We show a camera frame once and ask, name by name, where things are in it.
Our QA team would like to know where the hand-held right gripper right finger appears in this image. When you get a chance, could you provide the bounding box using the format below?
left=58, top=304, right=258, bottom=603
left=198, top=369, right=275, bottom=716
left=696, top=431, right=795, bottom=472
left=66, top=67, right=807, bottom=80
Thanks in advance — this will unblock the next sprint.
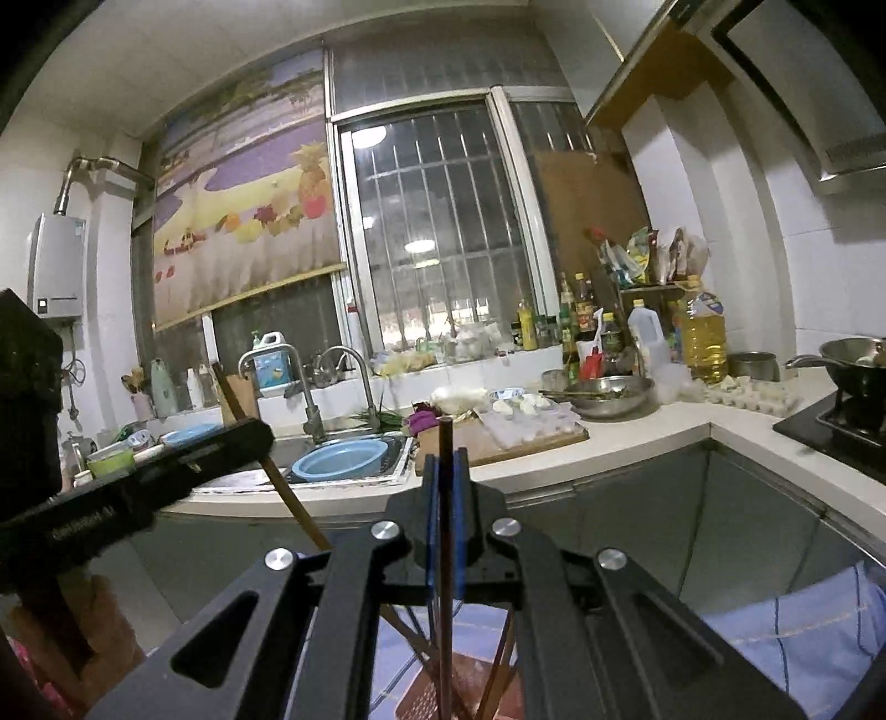
left=453, top=446, right=811, bottom=720

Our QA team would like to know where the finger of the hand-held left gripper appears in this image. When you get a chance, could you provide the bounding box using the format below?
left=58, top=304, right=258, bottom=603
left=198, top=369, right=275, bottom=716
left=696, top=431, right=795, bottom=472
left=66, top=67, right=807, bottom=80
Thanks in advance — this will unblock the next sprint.
left=138, top=417, right=276, bottom=510

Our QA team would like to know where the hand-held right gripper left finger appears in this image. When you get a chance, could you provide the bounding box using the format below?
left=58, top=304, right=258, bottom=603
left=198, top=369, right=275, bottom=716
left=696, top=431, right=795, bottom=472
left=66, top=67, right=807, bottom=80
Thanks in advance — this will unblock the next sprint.
left=86, top=449, right=444, bottom=720

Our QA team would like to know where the dark brown chopstick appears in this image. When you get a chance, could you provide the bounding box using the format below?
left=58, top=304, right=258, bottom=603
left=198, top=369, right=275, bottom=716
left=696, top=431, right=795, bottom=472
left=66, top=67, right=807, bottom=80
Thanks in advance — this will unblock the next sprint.
left=437, top=416, right=458, bottom=720

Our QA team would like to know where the light brown wooden chopstick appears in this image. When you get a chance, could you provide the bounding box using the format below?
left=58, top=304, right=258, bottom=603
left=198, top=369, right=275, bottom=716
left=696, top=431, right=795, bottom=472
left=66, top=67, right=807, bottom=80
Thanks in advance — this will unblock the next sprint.
left=209, top=361, right=444, bottom=686
left=476, top=623, right=519, bottom=720

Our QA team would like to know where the reddish brown plastic utensil basket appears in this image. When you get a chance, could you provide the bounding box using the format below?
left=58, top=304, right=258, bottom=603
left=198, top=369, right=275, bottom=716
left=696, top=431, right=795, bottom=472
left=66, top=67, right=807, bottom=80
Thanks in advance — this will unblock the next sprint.
left=377, top=651, right=527, bottom=720

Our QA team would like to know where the person's left hand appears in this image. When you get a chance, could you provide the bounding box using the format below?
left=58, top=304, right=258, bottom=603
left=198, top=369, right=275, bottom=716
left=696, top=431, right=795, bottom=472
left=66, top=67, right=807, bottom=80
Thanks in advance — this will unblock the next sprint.
left=73, top=573, right=148, bottom=697

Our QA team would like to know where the light blue plastic container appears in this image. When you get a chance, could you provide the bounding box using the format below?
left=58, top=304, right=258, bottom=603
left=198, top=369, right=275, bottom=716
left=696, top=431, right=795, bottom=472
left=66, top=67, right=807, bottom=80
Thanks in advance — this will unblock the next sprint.
left=161, top=424, right=223, bottom=448

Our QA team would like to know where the small wooden cutting board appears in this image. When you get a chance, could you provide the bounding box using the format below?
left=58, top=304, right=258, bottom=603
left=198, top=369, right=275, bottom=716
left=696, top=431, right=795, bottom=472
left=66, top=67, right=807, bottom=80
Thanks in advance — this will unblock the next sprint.
left=220, top=370, right=262, bottom=423

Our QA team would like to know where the steel sink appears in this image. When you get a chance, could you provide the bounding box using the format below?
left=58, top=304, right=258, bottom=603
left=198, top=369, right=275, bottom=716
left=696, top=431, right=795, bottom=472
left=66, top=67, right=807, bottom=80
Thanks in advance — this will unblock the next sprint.
left=194, top=433, right=416, bottom=492

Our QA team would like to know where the large wooden cutting board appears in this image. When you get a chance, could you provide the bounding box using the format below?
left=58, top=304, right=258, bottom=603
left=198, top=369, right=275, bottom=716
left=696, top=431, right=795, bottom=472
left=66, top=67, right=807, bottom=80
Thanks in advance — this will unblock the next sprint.
left=415, top=415, right=591, bottom=475

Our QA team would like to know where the pale green bottle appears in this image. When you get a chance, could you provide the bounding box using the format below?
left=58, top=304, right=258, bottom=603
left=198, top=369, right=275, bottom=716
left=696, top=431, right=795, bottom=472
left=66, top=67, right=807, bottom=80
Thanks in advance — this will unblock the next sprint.
left=151, top=358, right=179, bottom=416

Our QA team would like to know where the green bowl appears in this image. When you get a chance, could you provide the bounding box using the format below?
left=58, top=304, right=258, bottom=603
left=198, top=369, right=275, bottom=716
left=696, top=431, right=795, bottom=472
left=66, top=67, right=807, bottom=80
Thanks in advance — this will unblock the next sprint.
left=86, top=446, right=136, bottom=479

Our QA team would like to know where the chrome angular faucet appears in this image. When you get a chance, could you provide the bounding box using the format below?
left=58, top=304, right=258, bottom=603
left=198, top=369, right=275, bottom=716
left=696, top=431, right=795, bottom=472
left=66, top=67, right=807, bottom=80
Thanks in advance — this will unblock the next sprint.
left=237, top=344, right=326, bottom=444

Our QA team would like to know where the detergent jug with blue label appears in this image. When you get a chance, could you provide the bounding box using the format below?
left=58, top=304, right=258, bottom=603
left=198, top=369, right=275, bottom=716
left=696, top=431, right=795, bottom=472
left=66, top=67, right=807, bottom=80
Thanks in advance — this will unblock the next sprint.
left=250, top=331, right=292, bottom=399

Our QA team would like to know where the blue plastic basin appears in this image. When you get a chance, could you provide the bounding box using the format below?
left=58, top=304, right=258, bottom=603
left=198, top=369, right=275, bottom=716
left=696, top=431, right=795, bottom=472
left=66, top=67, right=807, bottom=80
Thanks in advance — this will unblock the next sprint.
left=291, top=439, right=390, bottom=484

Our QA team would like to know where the clear plastic tray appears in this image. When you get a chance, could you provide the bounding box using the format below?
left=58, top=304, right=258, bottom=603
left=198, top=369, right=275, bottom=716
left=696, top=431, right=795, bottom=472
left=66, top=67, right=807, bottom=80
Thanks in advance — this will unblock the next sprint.
left=485, top=398, right=583, bottom=444

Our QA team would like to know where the white lumpy food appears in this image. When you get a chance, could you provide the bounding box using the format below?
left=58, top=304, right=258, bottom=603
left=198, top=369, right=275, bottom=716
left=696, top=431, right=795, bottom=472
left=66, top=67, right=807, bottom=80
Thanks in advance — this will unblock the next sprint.
left=432, top=386, right=489, bottom=416

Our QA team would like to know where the white gas water heater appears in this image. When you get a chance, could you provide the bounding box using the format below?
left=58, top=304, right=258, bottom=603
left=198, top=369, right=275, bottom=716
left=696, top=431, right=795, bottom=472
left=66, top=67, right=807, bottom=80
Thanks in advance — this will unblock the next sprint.
left=28, top=213, right=87, bottom=320

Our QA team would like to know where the chrome curved faucet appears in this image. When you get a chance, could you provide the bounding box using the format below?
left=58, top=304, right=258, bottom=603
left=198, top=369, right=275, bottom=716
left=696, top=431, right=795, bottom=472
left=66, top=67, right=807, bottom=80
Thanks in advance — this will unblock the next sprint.
left=320, top=344, right=382, bottom=431

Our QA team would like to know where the grey kitchen counter cabinet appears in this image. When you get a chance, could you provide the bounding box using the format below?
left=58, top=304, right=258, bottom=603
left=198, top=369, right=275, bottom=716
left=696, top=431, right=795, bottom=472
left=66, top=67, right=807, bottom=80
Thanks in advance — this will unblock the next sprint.
left=131, top=436, right=886, bottom=624

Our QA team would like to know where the metal bowl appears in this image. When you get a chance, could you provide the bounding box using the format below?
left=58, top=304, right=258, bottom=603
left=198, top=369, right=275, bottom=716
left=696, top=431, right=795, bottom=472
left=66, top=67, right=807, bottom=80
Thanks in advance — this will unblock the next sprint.
left=540, top=374, right=655, bottom=421

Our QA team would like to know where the row of sauce bottles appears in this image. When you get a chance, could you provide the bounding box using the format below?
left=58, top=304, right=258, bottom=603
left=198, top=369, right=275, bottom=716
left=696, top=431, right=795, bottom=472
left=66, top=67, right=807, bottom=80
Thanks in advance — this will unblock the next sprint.
left=554, top=271, right=627, bottom=389

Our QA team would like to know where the metal flue pipe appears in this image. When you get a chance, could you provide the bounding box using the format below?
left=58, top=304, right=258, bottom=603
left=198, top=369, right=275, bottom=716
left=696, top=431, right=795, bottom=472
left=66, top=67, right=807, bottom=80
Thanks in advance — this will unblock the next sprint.
left=54, top=156, right=157, bottom=215

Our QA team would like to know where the fruit printed roller blind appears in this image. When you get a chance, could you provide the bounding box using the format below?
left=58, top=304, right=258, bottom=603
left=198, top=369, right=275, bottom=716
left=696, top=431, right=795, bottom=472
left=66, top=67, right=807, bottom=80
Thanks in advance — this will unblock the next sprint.
left=152, top=48, right=347, bottom=332

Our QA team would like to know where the white plastic jug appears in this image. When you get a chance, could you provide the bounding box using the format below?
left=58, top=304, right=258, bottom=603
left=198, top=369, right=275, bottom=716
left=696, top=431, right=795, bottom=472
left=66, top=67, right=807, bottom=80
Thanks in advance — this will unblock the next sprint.
left=626, top=299, right=672, bottom=382

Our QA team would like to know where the large cooking oil bottle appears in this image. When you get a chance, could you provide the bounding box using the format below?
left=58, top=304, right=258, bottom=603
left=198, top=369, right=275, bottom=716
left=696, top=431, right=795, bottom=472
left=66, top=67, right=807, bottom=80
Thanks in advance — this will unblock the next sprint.
left=682, top=277, right=729, bottom=385

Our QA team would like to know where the pink patterned clothing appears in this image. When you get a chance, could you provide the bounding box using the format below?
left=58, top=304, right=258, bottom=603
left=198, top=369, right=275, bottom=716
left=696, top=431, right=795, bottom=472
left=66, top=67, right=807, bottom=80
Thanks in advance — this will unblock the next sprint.
left=10, top=640, right=84, bottom=720

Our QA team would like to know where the egg tray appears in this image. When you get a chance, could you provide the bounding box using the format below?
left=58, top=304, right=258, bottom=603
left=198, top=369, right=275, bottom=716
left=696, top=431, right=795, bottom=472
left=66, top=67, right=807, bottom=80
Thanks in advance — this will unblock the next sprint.
left=702, top=374, right=800, bottom=416

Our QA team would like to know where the barred window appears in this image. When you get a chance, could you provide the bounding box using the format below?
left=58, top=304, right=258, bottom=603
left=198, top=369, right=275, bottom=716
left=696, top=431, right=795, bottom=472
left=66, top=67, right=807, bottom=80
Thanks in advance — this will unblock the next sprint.
left=325, top=42, right=596, bottom=354

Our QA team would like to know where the steel pot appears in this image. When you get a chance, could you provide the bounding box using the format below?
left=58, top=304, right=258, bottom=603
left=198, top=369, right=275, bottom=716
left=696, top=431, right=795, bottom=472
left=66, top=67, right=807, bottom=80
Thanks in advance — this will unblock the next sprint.
left=727, top=352, right=782, bottom=383

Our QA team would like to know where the pile of seasoning packets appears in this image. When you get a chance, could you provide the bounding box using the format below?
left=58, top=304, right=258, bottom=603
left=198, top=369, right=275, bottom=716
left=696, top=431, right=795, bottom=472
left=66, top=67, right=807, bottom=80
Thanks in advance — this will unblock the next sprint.
left=591, top=225, right=710, bottom=286

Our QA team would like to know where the blue checked tablecloth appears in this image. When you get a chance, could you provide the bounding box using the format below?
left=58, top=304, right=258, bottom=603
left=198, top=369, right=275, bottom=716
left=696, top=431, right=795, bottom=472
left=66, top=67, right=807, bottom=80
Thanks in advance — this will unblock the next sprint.
left=291, top=560, right=886, bottom=720

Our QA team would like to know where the brown cardboard sheet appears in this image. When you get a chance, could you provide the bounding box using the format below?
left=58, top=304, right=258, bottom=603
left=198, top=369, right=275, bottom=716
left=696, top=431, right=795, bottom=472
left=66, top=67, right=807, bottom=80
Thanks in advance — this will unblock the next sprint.
left=536, top=148, right=652, bottom=278

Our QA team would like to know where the black gas stove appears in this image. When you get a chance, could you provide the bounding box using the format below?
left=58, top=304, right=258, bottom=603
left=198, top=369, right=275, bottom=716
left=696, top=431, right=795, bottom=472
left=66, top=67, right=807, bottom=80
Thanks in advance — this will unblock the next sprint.
left=774, top=398, right=886, bottom=486

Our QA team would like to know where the black wok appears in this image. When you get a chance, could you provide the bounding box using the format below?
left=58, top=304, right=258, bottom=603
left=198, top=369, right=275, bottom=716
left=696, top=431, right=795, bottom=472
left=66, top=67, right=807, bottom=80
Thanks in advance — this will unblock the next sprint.
left=784, top=337, right=886, bottom=409

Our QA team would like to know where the range hood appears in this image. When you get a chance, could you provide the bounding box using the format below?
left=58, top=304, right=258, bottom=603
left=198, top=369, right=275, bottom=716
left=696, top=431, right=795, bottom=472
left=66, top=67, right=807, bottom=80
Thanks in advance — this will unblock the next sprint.
left=709, top=0, right=886, bottom=195

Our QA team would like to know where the wooden wall cabinet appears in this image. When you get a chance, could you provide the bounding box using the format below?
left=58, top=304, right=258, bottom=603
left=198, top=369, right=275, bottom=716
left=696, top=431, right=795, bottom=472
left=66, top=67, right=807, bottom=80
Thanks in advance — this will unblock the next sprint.
left=585, top=20, right=735, bottom=129

